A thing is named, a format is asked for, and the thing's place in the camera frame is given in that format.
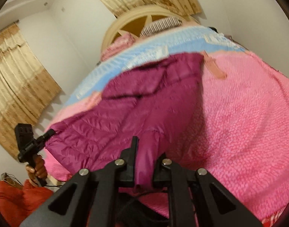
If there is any magenta puffer jacket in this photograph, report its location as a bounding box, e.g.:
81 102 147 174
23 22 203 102
45 53 205 192

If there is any person's left hand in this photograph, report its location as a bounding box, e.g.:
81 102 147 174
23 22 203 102
26 155 47 180

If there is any striped pillow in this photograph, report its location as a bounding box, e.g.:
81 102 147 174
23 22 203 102
140 16 183 37

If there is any bed with pink-blue bedspread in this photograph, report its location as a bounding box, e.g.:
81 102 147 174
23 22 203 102
44 25 289 223

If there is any folded pink floral quilt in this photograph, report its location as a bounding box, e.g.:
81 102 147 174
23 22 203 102
101 32 135 61

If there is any red cloth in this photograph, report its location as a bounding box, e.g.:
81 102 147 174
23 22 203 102
0 179 54 227

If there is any beige side curtain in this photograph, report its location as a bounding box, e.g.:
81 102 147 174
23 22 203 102
0 24 62 155

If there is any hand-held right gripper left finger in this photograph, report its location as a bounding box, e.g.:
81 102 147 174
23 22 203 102
19 136 139 227

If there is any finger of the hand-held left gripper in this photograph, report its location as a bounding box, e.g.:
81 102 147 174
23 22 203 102
39 130 56 144

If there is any cream bed headboard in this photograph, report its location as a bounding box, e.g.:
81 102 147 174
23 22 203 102
101 6 201 59

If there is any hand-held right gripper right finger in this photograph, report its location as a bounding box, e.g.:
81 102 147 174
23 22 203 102
153 152 263 227

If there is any red plaid bed sheet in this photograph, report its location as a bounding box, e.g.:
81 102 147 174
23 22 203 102
260 214 278 227

